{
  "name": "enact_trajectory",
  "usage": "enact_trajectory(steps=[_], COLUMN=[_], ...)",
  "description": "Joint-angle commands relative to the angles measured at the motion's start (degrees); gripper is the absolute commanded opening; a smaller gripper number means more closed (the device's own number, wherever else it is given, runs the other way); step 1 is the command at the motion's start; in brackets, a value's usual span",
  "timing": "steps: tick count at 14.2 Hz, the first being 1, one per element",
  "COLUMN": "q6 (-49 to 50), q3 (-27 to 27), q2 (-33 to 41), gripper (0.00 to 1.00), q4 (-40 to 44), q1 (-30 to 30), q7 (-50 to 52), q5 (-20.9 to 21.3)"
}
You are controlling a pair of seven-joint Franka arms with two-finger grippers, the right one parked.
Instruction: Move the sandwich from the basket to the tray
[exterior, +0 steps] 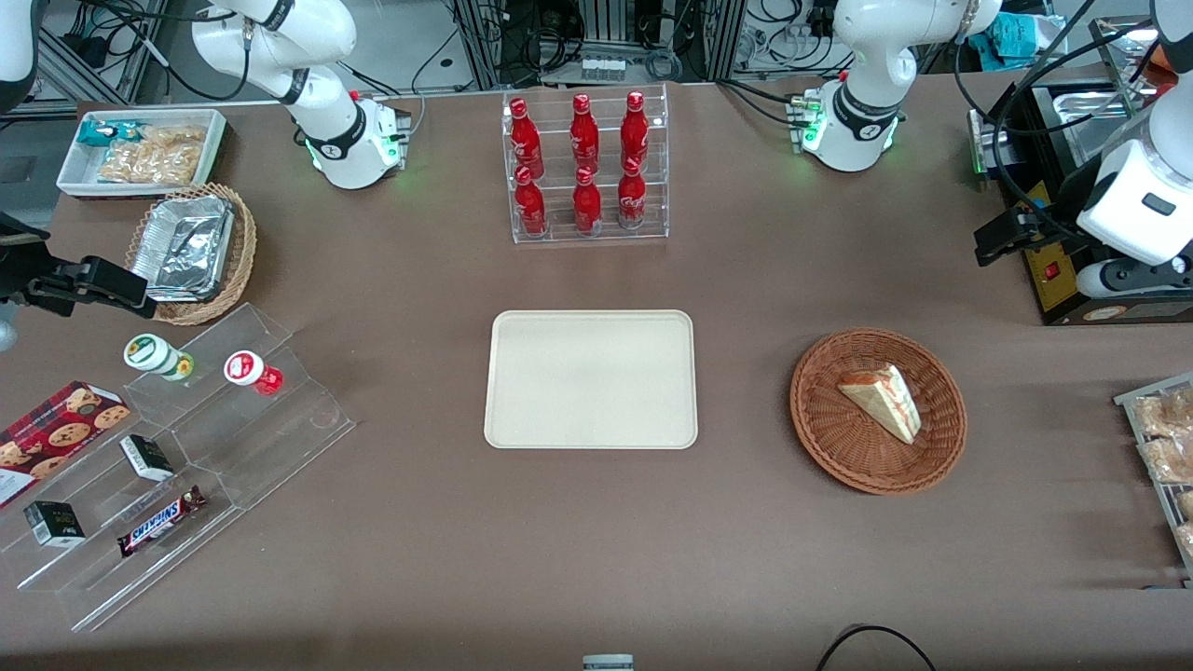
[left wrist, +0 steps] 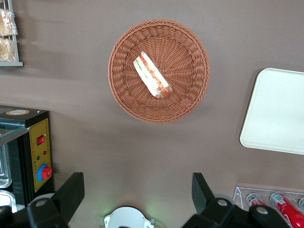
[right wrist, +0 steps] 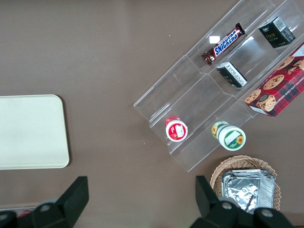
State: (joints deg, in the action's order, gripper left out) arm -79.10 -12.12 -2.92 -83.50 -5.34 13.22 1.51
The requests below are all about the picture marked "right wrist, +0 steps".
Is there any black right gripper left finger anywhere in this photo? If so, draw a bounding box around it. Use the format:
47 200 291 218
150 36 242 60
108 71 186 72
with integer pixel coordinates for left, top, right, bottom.
30 175 89 228

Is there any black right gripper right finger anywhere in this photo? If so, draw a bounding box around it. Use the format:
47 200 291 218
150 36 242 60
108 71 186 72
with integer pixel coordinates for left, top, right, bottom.
191 175 256 228

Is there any aluminium foil tray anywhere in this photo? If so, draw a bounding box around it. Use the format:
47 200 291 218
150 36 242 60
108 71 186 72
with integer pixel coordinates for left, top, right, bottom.
221 169 276 214

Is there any light wicker basket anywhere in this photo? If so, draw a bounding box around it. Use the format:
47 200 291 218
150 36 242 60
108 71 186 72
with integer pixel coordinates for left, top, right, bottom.
210 155 281 216

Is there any beige plastic tray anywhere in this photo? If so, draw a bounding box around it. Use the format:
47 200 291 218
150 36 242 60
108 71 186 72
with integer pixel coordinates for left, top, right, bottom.
0 94 70 170

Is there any green lid sunflower cup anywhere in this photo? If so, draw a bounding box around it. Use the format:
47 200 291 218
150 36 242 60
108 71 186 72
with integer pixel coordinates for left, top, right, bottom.
211 120 247 152

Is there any red lid yogurt cup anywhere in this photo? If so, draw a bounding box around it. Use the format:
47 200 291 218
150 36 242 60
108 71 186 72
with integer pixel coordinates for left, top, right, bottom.
165 114 190 143

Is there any clear acrylic stepped stand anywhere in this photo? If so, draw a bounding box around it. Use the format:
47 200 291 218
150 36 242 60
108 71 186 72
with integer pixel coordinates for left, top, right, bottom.
133 0 304 173

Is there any black cosmetic box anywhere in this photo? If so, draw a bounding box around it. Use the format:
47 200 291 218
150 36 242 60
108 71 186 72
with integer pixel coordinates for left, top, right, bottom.
216 61 248 89
258 16 296 49

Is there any red plaid cookie box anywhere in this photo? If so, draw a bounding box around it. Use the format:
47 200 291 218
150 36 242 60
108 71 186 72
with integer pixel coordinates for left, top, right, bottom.
244 42 304 117

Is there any Snickers chocolate bar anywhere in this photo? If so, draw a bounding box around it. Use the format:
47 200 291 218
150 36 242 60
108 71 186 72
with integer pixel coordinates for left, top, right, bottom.
201 22 246 67

